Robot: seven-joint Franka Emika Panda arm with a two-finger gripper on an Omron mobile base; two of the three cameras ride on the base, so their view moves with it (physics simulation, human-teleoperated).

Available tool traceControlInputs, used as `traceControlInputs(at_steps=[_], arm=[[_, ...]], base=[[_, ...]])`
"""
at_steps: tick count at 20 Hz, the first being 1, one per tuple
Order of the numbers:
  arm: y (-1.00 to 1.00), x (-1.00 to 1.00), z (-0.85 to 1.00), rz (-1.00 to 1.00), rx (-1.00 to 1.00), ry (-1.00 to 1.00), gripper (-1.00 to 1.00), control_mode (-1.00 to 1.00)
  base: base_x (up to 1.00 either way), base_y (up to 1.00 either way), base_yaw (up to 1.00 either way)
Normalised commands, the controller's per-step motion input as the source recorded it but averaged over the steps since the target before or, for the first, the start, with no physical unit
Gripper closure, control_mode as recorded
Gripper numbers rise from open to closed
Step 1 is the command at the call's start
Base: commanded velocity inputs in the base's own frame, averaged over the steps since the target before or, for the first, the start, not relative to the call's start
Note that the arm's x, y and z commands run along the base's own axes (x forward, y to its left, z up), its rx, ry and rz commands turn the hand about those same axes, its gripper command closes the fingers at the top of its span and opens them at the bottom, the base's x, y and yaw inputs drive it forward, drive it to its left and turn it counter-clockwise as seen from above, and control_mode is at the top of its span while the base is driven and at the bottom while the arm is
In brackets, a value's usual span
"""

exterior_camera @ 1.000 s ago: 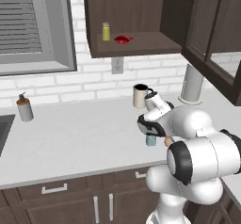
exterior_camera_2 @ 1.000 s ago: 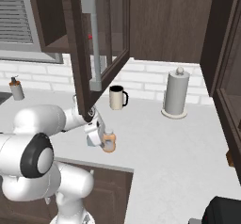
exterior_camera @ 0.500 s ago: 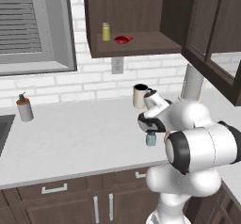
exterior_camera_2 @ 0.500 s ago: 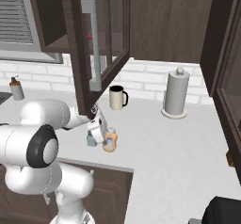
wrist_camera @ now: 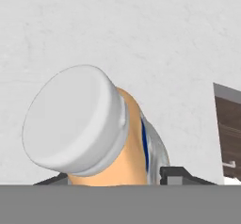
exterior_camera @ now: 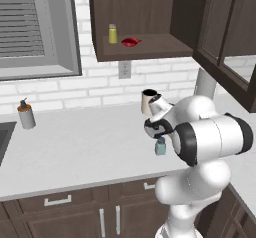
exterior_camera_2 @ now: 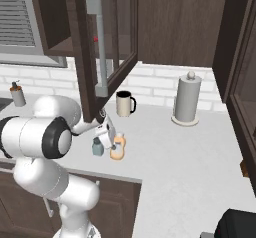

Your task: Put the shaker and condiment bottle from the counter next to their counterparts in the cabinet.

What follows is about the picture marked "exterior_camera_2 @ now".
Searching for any dark wood open wall cabinet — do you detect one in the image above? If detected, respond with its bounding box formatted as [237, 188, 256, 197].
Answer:
[27, 0, 140, 62]

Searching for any orange condiment bottle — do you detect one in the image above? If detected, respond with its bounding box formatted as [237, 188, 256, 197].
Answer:
[109, 132, 127, 161]

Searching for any black appliance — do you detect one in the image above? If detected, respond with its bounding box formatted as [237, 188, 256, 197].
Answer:
[199, 208, 256, 238]

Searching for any grey base cabinet handle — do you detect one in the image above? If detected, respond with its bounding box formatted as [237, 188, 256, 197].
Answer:
[42, 196, 55, 219]

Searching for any grey shaker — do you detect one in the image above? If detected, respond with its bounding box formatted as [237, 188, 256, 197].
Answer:
[91, 137, 105, 157]

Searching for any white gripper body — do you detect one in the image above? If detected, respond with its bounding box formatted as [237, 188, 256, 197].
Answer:
[93, 114, 118, 150]

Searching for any dark wood closed cabinet door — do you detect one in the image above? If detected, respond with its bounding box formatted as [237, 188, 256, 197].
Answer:
[137, 0, 232, 69]

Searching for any window with grey blinds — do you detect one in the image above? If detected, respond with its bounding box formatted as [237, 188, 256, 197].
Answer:
[0, 0, 68, 69]

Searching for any dark wood side cabinet door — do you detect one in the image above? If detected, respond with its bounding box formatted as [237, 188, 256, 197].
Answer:
[212, 0, 256, 197]

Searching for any beige mug with black handle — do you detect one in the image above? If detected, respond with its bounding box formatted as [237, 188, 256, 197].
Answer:
[115, 90, 138, 118]

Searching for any grey cabinet door handle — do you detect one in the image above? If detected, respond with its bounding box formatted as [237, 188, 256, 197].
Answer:
[85, 0, 110, 99]

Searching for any dark wood glass cabinet door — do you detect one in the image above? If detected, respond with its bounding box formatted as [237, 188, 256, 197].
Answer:
[72, 0, 140, 123]

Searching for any grey paper towel holder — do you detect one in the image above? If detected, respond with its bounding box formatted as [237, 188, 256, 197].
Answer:
[170, 70, 203, 127]

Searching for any grey soap dispenser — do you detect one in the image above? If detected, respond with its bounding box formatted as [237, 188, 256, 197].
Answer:
[9, 80, 27, 108]

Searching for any dark wood base cabinet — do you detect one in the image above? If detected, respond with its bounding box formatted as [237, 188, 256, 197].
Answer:
[0, 160, 143, 238]

